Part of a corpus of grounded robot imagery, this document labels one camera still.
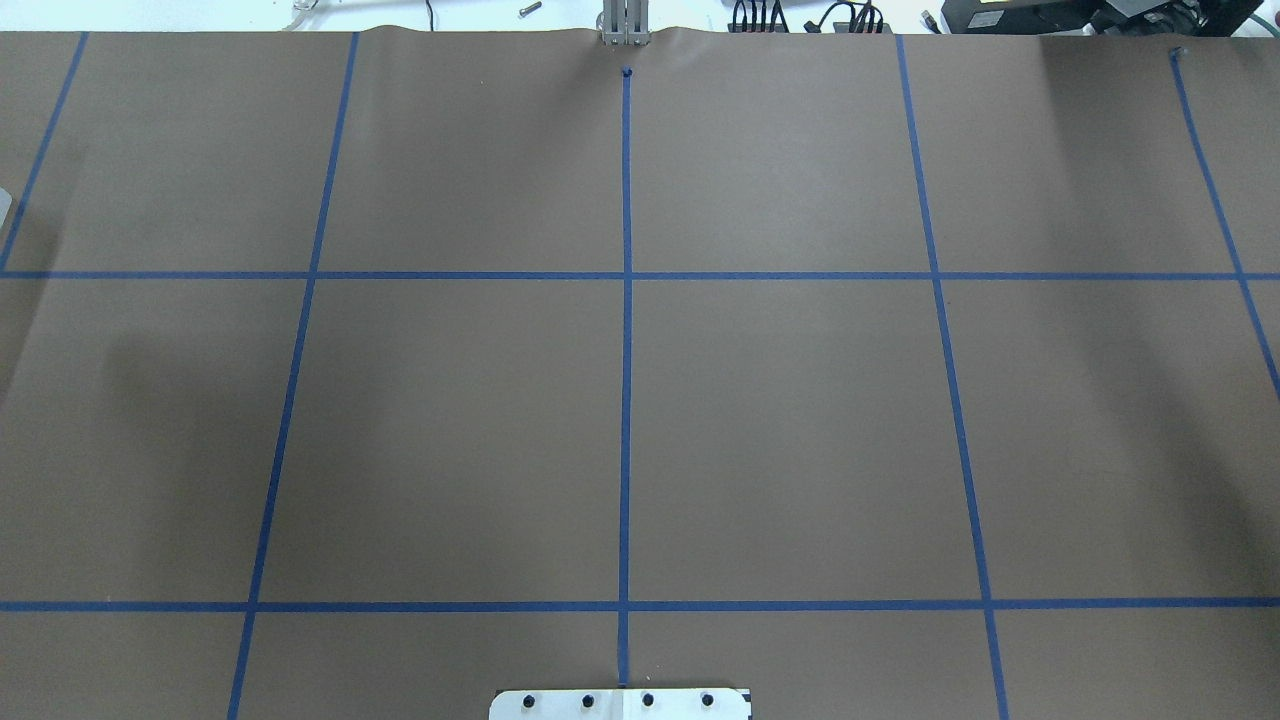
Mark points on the aluminium frame post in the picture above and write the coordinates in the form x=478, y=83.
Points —
x=624, y=23

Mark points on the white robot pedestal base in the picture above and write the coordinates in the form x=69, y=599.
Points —
x=623, y=703

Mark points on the clear plastic storage box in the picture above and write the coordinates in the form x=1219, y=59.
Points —
x=6, y=202

